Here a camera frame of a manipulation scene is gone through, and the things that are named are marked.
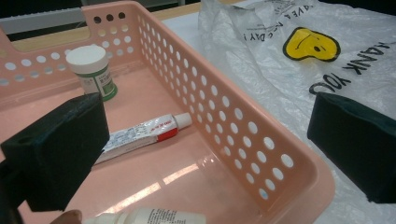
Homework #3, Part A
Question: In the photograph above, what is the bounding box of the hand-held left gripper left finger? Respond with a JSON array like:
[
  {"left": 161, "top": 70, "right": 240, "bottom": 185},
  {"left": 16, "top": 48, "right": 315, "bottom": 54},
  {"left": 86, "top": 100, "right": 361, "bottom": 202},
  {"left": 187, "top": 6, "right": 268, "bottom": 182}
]
[{"left": 0, "top": 92, "right": 110, "bottom": 213}]

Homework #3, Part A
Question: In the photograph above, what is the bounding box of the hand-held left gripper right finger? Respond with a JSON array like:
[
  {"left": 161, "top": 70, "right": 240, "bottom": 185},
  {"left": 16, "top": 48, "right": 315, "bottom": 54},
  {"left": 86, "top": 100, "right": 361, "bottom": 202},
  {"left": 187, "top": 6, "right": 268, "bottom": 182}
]
[{"left": 306, "top": 91, "right": 396, "bottom": 204}]

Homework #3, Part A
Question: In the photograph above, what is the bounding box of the pink perforated plastic basket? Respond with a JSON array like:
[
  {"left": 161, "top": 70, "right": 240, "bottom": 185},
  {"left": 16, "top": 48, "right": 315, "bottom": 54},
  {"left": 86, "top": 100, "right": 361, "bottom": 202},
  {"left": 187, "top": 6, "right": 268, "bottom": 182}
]
[{"left": 0, "top": 0, "right": 336, "bottom": 224}]

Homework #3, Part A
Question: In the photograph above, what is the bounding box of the clear plastic bag yellow smiley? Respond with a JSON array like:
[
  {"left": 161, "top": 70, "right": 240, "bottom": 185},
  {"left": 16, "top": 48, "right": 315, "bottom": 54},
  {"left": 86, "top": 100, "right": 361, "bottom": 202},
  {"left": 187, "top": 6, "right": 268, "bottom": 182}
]
[{"left": 198, "top": 0, "right": 396, "bottom": 224}]

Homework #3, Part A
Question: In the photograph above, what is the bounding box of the small white spray bottle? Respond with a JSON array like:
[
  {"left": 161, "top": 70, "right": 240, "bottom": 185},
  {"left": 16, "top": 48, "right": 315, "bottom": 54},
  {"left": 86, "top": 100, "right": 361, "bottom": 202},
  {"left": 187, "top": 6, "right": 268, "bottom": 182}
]
[{"left": 82, "top": 207, "right": 207, "bottom": 224}]

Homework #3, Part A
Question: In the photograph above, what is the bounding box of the white red ointment tube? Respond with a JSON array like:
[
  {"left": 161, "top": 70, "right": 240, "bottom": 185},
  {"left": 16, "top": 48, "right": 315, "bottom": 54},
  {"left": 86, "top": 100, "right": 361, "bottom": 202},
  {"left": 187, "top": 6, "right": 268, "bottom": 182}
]
[{"left": 92, "top": 112, "right": 193, "bottom": 166}]

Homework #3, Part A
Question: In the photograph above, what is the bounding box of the white green-label medicine jar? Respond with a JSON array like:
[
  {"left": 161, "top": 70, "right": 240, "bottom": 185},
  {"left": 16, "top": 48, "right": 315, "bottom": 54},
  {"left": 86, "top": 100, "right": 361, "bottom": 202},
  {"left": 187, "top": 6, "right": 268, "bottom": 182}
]
[{"left": 64, "top": 45, "right": 119, "bottom": 102}]

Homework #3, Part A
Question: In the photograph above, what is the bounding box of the white table mat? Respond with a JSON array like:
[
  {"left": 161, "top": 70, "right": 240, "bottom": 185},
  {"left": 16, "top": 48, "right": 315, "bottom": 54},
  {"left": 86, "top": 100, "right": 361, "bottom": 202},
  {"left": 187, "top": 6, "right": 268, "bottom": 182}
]
[{"left": 162, "top": 11, "right": 208, "bottom": 63}]

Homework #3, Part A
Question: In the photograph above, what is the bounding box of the wooden table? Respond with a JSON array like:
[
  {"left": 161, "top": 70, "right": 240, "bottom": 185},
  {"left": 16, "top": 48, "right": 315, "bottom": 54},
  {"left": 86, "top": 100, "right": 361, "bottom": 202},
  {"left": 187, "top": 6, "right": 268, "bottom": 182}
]
[{"left": 11, "top": 1, "right": 232, "bottom": 53}]

